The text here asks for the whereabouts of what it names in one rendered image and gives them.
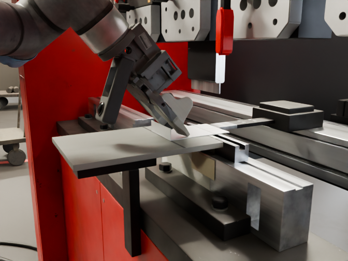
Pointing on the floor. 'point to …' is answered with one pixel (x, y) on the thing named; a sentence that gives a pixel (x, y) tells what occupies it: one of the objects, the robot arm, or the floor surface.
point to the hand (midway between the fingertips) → (174, 130)
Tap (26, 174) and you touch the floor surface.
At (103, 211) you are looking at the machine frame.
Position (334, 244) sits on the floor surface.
